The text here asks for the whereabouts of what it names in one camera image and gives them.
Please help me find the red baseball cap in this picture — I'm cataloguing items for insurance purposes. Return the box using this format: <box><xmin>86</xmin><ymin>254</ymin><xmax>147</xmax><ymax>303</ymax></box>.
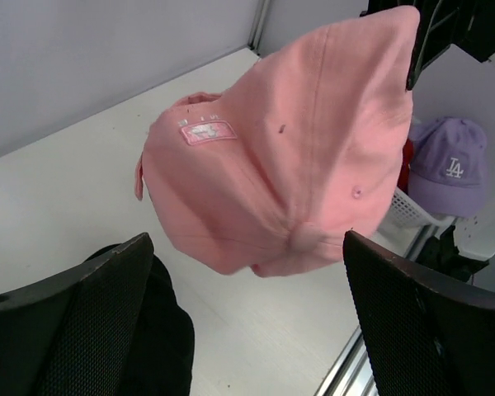
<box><xmin>397</xmin><ymin>139</ymin><xmax>414</xmax><ymax>193</ymax></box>

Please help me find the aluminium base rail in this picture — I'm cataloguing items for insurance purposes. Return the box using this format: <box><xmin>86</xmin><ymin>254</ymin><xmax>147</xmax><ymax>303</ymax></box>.
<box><xmin>314</xmin><ymin>327</ymin><xmax>379</xmax><ymax>396</ymax></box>

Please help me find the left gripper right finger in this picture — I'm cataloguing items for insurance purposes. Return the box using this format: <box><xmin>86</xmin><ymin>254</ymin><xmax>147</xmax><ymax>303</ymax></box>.
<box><xmin>343</xmin><ymin>231</ymin><xmax>495</xmax><ymax>395</ymax></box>

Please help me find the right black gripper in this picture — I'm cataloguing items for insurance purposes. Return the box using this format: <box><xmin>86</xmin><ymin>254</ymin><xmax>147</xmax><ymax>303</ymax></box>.
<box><xmin>361</xmin><ymin>0</ymin><xmax>495</xmax><ymax>91</ymax></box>

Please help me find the right aluminium frame post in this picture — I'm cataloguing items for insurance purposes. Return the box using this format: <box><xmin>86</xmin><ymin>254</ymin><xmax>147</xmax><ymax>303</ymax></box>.
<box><xmin>247</xmin><ymin>0</ymin><xmax>271</xmax><ymax>54</ymax></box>

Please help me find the purple LA baseball cap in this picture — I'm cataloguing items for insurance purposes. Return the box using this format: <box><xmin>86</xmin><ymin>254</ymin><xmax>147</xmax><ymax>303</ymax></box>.
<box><xmin>408</xmin><ymin>116</ymin><xmax>488</xmax><ymax>218</ymax></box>

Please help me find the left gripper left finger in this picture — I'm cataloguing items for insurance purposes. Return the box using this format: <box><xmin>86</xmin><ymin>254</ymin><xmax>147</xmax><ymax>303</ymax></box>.
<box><xmin>0</xmin><ymin>233</ymin><xmax>153</xmax><ymax>395</ymax></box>

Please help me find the pink baseball cap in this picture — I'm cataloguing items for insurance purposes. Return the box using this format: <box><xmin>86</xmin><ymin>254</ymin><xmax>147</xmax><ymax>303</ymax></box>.
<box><xmin>134</xmin><ymin>6</ymin><xmax>420</xmax><ymax>277</ymax></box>

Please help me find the white plastic basket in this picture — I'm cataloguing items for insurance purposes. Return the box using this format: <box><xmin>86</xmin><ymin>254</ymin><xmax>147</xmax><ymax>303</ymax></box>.
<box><xmin>386</xmin><ymin>187</ymin><xmax>455</xmax><ymax>229</ymax></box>

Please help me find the black NY baseball cap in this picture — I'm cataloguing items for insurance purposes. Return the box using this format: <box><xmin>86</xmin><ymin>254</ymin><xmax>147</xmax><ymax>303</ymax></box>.
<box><xmin>106</xmin><ymin>253</ymin><xmax>196</xmax><ymax>396</ymax></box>

